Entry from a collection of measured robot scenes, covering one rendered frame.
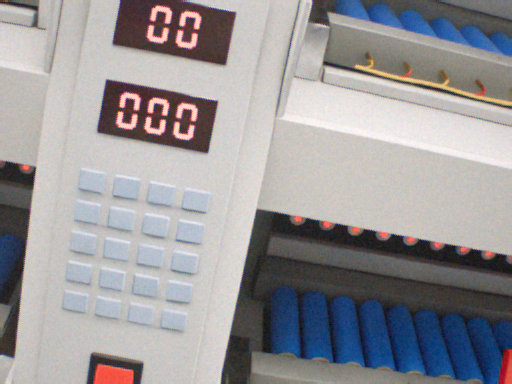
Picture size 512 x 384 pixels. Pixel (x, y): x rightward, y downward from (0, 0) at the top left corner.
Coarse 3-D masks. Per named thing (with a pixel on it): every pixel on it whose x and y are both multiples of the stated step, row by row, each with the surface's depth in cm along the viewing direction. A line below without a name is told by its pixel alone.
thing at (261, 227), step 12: (432, 0) 47; (0, 204) 48; (264, 216) 50; (252, 228) 50; (264, 228) 50; (252, 240) 50; (264, 240) 50; (252, 252) 50; (264, 252) 50; (252, 264) 50; (312, 264) 51; (252, 276) 51; (456, 288) 52
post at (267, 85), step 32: (64, 0) 26; (288, 0) 27; (64, 32) 27; (288, 32) 27; (64, 64) 27; (64, 96) 27; (256, 96) 28; (64, 128) 27; (256, 128) 28; (256, 160) 28; (256, 192) 29; (32, 224) 28; (224, 224) 29; (32, 256) 29; (224, 256) 29; (32, 288) 29; (224, 288) 29; (32, 320) 29; (224, 320) 30; (32, 352) 30; (224, 352) 30
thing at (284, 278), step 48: (288, 240) 47; (336, 240) 48; (384, 240) 48; (240, 288) 48; (288, 288) 46; (336, 288) 46; (384, 288) 47; (432, 288) 48; (480, 288) 49; (240, 336) 39; (288, 336) 41; (336, 336) 43; (384, 336) 43; (432, 336) 44; (480, 336) 45
